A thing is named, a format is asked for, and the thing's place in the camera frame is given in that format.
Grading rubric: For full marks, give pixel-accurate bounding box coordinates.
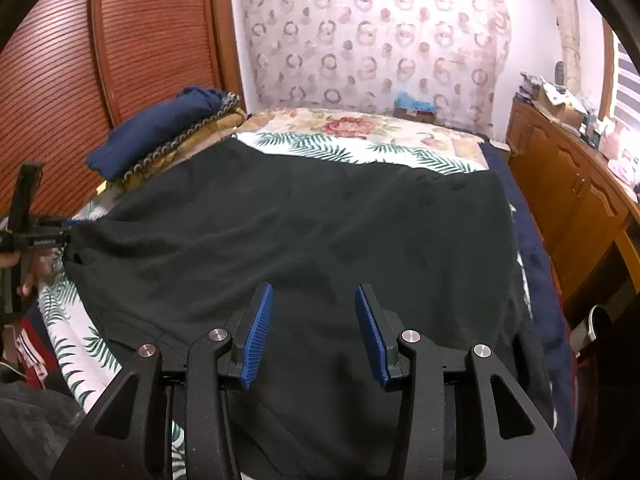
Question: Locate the navy blue garment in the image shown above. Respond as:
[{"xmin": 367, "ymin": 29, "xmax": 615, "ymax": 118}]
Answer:
[{"xmin": 85, "ymin": 86, "xmax": 227, "ymax": 181}]

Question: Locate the brown wooden cabinet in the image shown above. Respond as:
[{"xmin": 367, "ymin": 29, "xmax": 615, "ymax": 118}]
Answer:
[{"xmin": 505, "ymin": 96, "xmax": 640, "ymax": 322}]

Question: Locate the brown wooden wardrobe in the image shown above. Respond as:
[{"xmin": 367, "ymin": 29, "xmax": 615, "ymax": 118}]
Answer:
[{"xmin": 0, "ymin": 0, "xmax": 246, "ymax": 223}]

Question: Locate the brown box with blue top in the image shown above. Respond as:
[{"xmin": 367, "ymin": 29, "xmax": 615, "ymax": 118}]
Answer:
[{"xmin": 392, "ymin": 91, "xmax": 439, "ymax": 125}]

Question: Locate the pink item on cabinet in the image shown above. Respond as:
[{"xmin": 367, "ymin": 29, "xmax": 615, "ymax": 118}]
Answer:
[{"xmin": 606, "ymin": 124, "xmax": 640, "ymax": 182}]

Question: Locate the red and white cloth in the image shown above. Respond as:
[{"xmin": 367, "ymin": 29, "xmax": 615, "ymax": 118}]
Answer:
[{"xmin": 14, "ymin": 316, "xmax": 57, "ymax": 392}]

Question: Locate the person's left hand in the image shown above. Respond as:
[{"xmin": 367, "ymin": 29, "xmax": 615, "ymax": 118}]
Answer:
[{"xmin": 15, "ymin": 249, "xmax": 59, "ymax": 297}]

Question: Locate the floral bed sheet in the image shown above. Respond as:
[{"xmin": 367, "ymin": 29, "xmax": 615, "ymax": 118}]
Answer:
[{"xmin": 37, "ymin": 106, "xmax": 527, "ymax": 480}]

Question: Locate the grey cloth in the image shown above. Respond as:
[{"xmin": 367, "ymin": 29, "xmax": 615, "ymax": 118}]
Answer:
[{"xmin": 0, "ymin": 380, "xmax": 87, "ymax": 480}]

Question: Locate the white curved object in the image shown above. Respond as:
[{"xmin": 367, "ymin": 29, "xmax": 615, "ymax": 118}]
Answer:
[{"xmin": 581, "ymin": 304, "xmax": 614, "ymax": 357}]

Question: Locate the gold patterned folded cloth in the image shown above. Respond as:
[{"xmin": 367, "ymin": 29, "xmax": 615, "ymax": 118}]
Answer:
[{"xmin": 100, "ymin": 91, "xmax": 249, "ymax": 194}]

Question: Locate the open cardboard box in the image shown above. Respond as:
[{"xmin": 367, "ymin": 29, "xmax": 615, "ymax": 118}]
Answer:
[{"xmin": 531, "ymin": 77, "xmax": 589, "ymax": 127}]

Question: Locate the navy blue blanket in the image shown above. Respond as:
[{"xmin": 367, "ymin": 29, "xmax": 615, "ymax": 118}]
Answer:
[{"xmin": 479, "ymin": 132, "xmax": 577, "ymax": 456}]

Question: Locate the window blind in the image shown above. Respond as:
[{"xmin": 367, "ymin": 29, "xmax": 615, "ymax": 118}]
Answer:
[{"xmin": 611, "ymin": 34, "xmax": 640, "ymax": 127}]

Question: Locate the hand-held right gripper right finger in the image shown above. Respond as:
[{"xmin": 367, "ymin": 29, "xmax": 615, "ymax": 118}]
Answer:
[{"xmin": 354, "ymin": 282, "xmax": 579, "ymax": 480}]

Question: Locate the black garment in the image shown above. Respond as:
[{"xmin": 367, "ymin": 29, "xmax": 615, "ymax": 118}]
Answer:
[{"xmin": 62, "ymin": 137, "xmax": 548, "ymax": 480}]

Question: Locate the floral patterned curtain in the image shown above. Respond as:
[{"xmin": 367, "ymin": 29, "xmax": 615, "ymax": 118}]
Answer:
[{"xmin": 239, "ymin": 0, "xmax": 514, "ymax": 133}]

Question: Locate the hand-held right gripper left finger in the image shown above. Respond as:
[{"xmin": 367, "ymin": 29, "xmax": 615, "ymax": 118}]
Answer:
[{"xmin": 50, "ymin": 281, "xmax": 275, "ymax": 480}]

